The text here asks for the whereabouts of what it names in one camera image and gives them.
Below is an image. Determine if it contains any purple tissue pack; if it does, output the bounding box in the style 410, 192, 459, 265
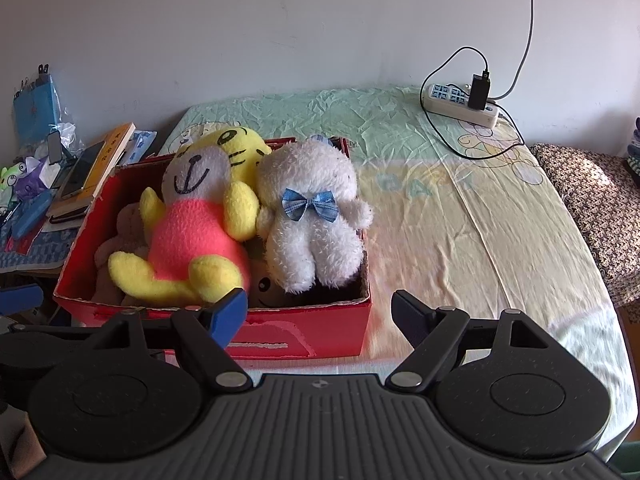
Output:
14, 157, 51, 198

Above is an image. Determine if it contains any blue pencil case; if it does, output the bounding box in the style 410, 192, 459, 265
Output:
7, 190, 53, 238

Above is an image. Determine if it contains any red cardboard box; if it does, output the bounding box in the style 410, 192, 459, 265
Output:
52, 136, 373, 360

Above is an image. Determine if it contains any grey cable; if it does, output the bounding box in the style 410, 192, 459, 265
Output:
487, 0, 538, 101

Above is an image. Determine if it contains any yellow book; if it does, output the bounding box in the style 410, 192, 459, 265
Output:
60, 122, 137, 201

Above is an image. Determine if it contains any crumpled clear plastic bag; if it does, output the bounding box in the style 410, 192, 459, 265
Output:
47, 120, 86, 156

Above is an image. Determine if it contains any black power adapter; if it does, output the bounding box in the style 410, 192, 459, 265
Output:
467, 72, 491, 112

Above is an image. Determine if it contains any black cable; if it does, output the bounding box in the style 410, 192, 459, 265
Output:
420, 46, 526, 162

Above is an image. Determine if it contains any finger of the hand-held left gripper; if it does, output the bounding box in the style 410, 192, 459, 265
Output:
0, 284, 44, 317
7, 324, 123, 348

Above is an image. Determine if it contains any white bunny plush blue bow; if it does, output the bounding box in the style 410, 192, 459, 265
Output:
255, 135, 375, 295

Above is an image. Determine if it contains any blue plastic bag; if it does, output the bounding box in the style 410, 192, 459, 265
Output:
11, 63, 63, 153

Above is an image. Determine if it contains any yellow tiger plush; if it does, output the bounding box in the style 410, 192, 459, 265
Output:
107, 126, 273, 307

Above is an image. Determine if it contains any blue patterned mat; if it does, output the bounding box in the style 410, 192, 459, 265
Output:
0, 225, 86, 273

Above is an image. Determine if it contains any green frog toy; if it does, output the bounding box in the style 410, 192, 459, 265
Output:
0, 162, 26, 206

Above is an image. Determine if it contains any green mushroom plush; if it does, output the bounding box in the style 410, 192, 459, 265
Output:
248, 260, 296, 308

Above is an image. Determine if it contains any floral patterned cushion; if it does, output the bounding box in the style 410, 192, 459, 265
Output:
529, 142, 640, 308

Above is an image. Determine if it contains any pink plush toy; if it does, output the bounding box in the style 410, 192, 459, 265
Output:
94, 202, 151, 306

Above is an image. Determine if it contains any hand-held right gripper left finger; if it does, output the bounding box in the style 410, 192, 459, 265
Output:
82, 287, 253, 395

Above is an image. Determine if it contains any white power strip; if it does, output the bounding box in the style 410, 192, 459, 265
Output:
421, 82, 501, 128

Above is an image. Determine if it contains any silver smartphone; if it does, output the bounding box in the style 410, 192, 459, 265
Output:
59, 140, 107, 198

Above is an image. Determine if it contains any dark smartphone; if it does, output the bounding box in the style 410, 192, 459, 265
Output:
47, 202, 93, 223

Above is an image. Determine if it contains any printed bed sheet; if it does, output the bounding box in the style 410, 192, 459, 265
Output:
155, 84, 633, 461

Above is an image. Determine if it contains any blue white packet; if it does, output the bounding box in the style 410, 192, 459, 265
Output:
120, 130, 158, 166

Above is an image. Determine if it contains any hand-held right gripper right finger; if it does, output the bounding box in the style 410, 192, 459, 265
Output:
389, 289, 553, 395

